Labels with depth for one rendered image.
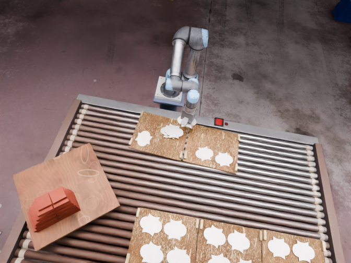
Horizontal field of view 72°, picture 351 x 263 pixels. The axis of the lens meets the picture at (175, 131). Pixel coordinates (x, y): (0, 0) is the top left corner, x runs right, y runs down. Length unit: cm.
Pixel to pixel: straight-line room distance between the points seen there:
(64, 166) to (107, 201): 38
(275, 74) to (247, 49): 63
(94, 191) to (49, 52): 283
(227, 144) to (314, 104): 232
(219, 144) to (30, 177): 133
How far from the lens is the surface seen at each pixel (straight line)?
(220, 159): 188
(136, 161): 182
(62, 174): 174
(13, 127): 342
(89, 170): 171
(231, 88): 365
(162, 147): 185
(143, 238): 166
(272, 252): 182
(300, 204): 203
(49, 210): 144
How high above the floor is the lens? 258
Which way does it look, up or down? 58 degrees down
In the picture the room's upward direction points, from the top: 11 degrees clockwise
